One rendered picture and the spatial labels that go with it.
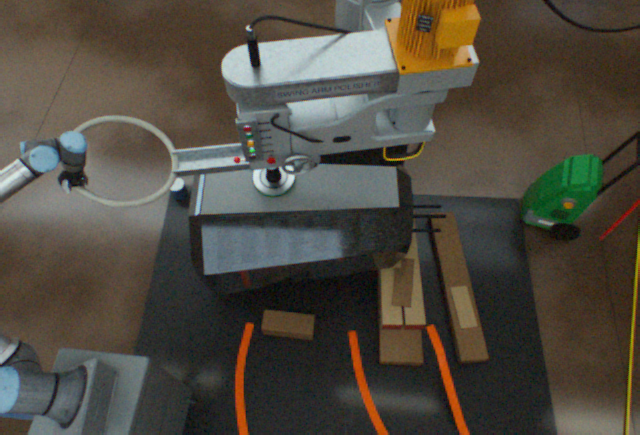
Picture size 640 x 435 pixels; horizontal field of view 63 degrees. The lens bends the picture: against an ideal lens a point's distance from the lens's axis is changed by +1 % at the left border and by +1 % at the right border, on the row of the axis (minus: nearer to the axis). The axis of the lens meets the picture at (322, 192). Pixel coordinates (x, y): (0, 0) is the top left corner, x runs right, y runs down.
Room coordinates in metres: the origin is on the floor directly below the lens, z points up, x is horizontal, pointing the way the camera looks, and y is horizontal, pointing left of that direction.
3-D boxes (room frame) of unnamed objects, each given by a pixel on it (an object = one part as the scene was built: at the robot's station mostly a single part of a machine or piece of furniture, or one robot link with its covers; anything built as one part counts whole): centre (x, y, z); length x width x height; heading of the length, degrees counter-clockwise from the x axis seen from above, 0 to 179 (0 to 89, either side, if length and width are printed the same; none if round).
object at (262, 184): (1.39, 0.25, 0.87); 0.21 x 0.21 x 0.01
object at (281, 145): (1.40, 0.17, 1.32); 0.36 x 0.22 x 0.45; 99
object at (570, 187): (1.62, -1.52, 0.43); 0.35 x 0.35 x 0.87; 72
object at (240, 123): (1.26, 0.30, 1.37); 0.08 x 0.03 x 0.28; 99
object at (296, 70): (1.44, -0.09, 1.61); 0.96 x 0.25 x 0.17; 99
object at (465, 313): (0.94, -0.84, 0.10); 0.25 x 0.10 x 0.01; 7
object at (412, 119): (1.48, -0.40, 1.34); 0.19 x 0.19 x 0.20
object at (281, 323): (0.84, 0.20, 0.07); 0.30 x 0.12 x 0.12; 83
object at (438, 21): (1.47, -0.40, 1.89); 0.31 x 0.28 x 0.40; 9
